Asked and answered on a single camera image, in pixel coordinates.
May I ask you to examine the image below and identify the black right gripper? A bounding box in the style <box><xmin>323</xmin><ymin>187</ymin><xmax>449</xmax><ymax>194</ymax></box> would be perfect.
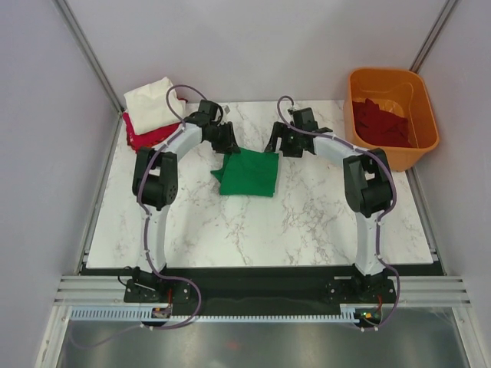
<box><xmin>265</xmin><ymin>121</ymin><xmax>304</xmax><ymax>158</ymax></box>

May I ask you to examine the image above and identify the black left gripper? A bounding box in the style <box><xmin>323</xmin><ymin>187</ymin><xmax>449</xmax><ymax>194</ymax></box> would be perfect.
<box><xmin>206</xmin><ymin>122</ymin><xmax>240</xmax><ymax>156</ymax></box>

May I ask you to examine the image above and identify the green t-shirt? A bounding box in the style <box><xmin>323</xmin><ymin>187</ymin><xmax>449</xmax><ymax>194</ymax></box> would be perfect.
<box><xmin>210</xmin><ymin>148</ymin><xmax>279</xmax><ymax>198</ymax></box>

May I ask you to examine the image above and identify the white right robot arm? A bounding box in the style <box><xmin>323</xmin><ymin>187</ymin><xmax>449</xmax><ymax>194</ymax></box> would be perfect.
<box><xmin>265</xmin><ymin>107</ymin><xmax>397</xmax><ymax>302</ymax></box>

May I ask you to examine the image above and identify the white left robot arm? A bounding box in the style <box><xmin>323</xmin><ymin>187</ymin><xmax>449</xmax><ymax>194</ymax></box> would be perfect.
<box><xmin>132</xmin><ymin>100</ymin><xmax>240</xmax><ymax>273</ymax></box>

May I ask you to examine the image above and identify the white folded t-shirt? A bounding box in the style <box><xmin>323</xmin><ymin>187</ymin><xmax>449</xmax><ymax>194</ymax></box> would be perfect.
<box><xmin>124</xmin><ymin>77</ymin><xmax>180</xmax><ymax>135</ymax></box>

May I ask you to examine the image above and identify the pink folded t-shirt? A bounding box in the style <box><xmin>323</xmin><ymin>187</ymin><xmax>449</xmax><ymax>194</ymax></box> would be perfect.
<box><xmin>123</xmin><ymin>111</ymin><xmax>180</xmax><ymax>151</ymax></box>

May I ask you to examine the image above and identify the dark red t-shirt in tub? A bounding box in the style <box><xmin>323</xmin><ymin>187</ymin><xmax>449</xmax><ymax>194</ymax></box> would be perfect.
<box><xmin>352</xmin><ymin>99</ymin><xmax>411</xmax><ymax>148</ymax></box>

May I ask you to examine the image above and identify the orange plastic tub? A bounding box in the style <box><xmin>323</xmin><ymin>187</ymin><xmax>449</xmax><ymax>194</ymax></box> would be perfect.
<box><xmin>343</xmin><ymin>67</ymin><xmax>440</xmax><ymax>172</ymax></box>

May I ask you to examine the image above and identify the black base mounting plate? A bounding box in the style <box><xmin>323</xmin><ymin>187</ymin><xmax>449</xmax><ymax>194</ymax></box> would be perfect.
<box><xmin>124</xmin><ymin>266</ymin><xmax>396</xmax><ymax>314</ymax></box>

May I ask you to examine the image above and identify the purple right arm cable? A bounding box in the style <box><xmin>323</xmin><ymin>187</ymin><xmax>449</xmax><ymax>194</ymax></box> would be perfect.
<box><xmin>276</xmin><ymin>95</ymin><xmax>402</xmax><ymax>333</ymax></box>

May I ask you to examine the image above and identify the right aluminium frame post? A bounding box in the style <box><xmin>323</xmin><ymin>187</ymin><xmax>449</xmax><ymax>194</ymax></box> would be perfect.
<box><xmin>409</xmin><ymin>0</ymin><xmax>461</xmax><ymax>74</ymax></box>

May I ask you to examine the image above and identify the aluminium frame post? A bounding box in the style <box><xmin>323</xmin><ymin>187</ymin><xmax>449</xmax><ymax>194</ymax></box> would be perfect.
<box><xmin>52</xmin><ymin>0</ymin><xmax>124</xmax><ymax>113</ymax></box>
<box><xmin>409</xmin><ymin>0</ymin><xmax>461</xmax><ymax>74</ymax></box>

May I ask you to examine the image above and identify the aluminium front rail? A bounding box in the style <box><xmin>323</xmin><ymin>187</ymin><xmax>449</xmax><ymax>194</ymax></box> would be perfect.
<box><xmin>54</xmin><ymin>276</ymin><xmax>470</xmax><ymax>307</ymax></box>

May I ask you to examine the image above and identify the left aluminium frame post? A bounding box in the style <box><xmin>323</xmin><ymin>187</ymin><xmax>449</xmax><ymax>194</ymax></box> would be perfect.
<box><xmin>52</xmin><ymin>0</ymin><xmax>124</xmax><ymax>113</ymax></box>

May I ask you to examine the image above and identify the slotted cable duct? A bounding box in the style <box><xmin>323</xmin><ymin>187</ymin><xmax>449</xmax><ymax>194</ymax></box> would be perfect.
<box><xmin>70</xmin><ymin>306</ymin><xmax>383</xmax><ymax>324</ymax></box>

